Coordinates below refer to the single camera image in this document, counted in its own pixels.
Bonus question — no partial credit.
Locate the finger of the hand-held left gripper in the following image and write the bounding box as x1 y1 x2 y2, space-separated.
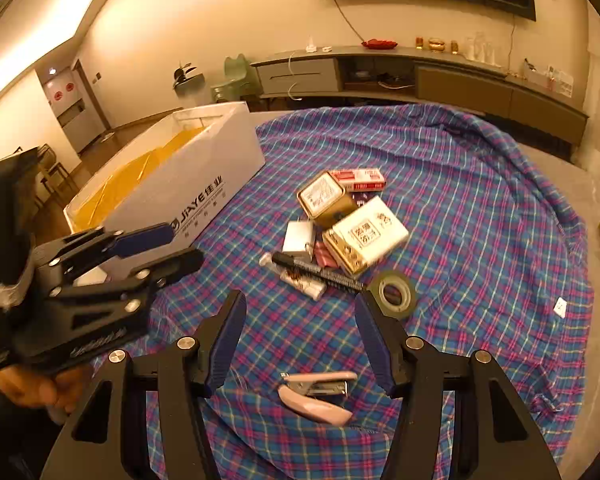
34 221 177 274
46 246 207 317

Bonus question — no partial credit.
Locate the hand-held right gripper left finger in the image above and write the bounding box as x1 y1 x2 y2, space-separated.
40 290 248 480

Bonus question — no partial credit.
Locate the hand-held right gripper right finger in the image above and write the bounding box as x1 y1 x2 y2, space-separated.
354 290 563 480

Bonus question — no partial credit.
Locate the white foam box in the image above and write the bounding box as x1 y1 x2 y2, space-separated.
62 101 267 288

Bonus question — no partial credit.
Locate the pink stapler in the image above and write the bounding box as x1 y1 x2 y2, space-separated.
277 371 358 428

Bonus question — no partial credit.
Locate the white tissue pack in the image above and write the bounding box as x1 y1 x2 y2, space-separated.
322 196 411 277

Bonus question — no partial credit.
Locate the gold metal tin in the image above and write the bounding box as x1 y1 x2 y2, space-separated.
296 170 358 228

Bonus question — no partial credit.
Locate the red staple box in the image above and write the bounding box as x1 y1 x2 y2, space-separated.
328 167 386 193

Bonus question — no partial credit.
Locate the person's left forearm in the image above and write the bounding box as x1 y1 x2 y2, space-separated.
0 375 63 480

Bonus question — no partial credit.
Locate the person's left hand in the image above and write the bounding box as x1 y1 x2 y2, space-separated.
0 362 95 425

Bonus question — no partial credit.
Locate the roll of clear tape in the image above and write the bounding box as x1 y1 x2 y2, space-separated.
367 270 418 318

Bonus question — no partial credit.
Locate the clear plastic tube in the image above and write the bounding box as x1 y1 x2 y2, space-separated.
259 252 327 302

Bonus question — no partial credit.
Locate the pink binder clip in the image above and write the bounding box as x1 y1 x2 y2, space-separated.
312 241 338 268

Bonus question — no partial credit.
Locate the wooden chair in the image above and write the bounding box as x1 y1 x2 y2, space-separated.
34 144 75 202

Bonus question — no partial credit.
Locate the black marker pen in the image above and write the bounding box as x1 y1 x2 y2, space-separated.
271 251 366 293

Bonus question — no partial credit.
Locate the white charger adapter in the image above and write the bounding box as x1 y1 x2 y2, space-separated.
281 220 315 256

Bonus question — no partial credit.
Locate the grey double door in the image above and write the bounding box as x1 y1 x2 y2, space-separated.
42 60 113 153

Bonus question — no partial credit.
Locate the blue plaid cloth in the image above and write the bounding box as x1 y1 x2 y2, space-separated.
92 102 596 480

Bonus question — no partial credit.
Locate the potted plant white pot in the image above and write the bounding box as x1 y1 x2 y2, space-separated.
173 62 206 98

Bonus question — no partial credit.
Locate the green plastic chair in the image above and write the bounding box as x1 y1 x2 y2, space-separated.
210 54 263 106

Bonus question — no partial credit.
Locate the grey TV cabinet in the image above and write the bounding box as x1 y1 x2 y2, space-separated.
250 45 591 148

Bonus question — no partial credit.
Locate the cluster of clear glasses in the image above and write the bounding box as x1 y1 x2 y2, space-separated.
462 32 501 66

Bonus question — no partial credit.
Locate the white box of papers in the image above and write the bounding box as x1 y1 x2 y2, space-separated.
522 60 576 98

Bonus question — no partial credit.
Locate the white hanging cable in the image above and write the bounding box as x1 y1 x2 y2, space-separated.
286 52 304 102

